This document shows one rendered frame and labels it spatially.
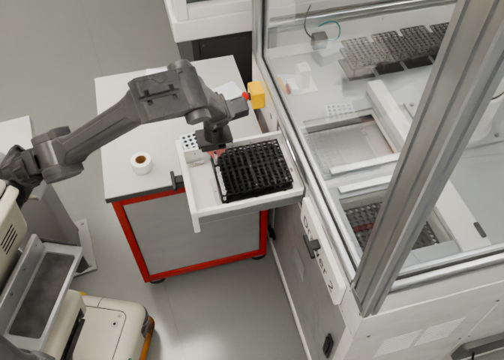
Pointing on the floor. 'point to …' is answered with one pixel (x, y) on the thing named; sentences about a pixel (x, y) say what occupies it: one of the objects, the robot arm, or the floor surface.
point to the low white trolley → (130, 190)
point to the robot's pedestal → (48, 208)
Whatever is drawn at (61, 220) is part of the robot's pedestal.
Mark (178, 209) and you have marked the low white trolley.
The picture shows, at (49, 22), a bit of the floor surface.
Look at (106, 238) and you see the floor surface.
